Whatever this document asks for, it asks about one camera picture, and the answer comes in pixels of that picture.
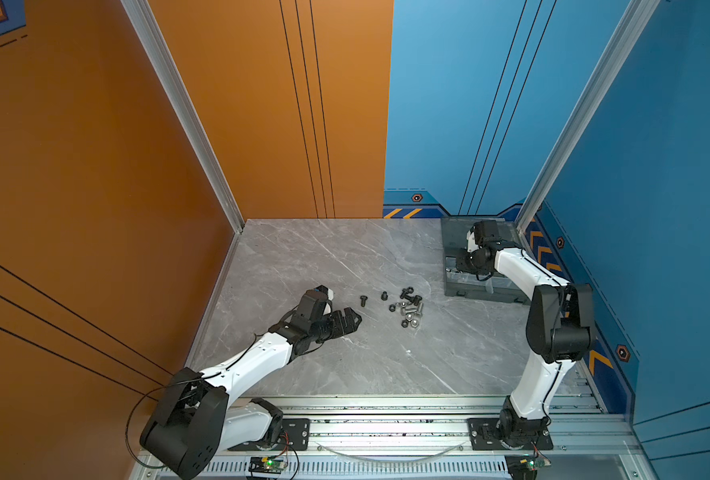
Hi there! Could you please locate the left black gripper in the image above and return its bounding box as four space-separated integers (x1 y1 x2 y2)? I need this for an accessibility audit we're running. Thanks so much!
309 307 363 344

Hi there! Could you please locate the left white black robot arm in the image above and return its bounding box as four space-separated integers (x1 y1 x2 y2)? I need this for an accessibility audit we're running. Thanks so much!
139 285 363 479

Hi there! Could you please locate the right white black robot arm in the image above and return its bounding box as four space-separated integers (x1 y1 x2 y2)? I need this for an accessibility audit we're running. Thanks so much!
457 219 596 449

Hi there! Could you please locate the grey compartment organizer box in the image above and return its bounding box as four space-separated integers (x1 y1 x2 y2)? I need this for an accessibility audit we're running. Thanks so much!
441 217 547 304

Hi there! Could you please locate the black bolt right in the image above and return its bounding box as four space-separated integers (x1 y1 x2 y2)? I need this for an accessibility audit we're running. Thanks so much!
400 287 423 305

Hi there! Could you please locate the silver bolt long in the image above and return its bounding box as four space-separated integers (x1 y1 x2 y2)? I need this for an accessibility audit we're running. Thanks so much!
400 303 424 321

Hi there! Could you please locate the left green circuit board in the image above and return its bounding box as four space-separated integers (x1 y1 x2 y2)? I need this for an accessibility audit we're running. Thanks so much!
247 456 291 479

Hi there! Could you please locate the green circuit board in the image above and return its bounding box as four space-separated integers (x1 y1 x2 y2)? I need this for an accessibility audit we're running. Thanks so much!
247 456 291 479
505 456 552 480

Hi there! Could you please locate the right green circuit board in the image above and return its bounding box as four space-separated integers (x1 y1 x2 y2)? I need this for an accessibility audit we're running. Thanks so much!
505 456 552 480

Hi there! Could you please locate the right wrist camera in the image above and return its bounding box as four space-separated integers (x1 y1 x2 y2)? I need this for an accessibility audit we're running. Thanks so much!
466 228 479 252

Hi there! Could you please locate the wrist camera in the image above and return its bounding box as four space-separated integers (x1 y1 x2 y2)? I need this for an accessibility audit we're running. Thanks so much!
466 228 479 252
316 285 335 301

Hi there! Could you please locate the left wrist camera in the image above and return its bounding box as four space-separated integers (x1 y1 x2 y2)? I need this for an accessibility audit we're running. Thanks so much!
316 285 335 301

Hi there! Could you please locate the aluminium rail frame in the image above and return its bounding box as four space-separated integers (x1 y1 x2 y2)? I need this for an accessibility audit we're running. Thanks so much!
128 393 659 480

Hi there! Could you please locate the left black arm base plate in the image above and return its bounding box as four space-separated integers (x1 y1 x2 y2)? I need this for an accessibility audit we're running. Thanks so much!
230 418 311 452

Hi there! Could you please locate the clear curved cable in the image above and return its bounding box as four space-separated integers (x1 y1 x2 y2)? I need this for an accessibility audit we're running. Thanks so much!
312 441 467 464

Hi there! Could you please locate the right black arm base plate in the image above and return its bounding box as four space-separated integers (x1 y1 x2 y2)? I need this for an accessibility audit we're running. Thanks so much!
467 417 555 451

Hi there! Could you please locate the right aluminium corner post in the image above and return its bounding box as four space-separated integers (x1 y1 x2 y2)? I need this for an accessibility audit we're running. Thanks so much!
515 0 660 234

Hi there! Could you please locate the aluminium corner post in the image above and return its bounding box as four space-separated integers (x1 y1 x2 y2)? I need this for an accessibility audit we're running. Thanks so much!
515 0 660 234
121 0 245 235

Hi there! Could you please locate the left aluminium corner post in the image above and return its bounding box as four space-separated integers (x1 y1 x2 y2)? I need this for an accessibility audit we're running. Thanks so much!
121 0 245 235

